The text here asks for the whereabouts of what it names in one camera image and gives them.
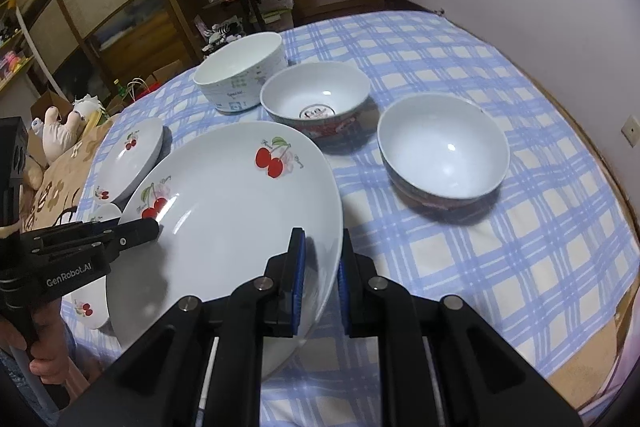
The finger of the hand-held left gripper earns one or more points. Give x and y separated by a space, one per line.
137 233

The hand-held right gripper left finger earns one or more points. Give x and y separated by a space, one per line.
298 279

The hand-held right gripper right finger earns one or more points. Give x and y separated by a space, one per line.
344 292

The large cherry print plate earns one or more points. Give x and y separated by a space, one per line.
225 217

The person's left hand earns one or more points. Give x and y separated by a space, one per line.
52 347

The small white dish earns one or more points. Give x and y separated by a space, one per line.
106 212

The small cherry print plate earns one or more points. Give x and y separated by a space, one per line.
87 309
131 162

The brown floral blanket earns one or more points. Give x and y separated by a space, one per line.
65 179

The cream plush toy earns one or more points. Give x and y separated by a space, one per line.
32 172

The white stuffed toy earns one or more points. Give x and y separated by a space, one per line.
60 132

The red paper bag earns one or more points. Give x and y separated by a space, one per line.
142 93

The green bottle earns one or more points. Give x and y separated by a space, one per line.
119 89

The open cardboard box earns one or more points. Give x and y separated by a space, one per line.
47 104

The patterned bowl with plain inside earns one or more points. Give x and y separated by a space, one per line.
442 147

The patterned bowl with printed bottom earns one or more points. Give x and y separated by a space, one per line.
315 89

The white cylindrical bowl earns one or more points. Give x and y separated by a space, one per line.
235 62

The basket of socks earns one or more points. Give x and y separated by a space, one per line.
222 37

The black side table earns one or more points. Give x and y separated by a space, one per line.
255 2

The blue plaid cloth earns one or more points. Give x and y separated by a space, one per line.
450 47

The wall outlet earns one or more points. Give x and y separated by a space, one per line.
631 128

